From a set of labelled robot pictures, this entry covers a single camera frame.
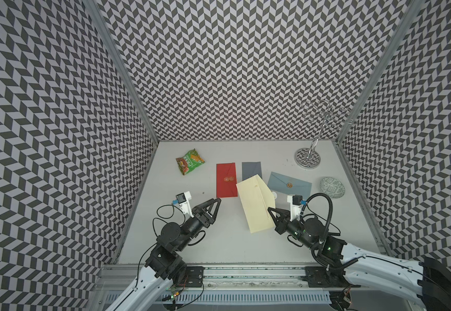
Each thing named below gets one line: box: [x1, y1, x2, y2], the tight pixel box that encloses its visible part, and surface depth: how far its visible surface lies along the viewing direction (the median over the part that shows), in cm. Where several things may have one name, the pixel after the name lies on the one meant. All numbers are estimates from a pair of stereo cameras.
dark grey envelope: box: [241, 161, 263, 181], surface depth 107 cm
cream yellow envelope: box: [235, 173, 276, 234], surface depth 80 cm
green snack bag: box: [175, 148, 206, 176], surface depth 107 cm
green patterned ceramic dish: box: [320, 176, 346, 199], surface depth 97 cm
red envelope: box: [216, 162, 238, 198], surface depth 104 cm
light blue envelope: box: [266, 171, 313, 199], surface depth 103 cm
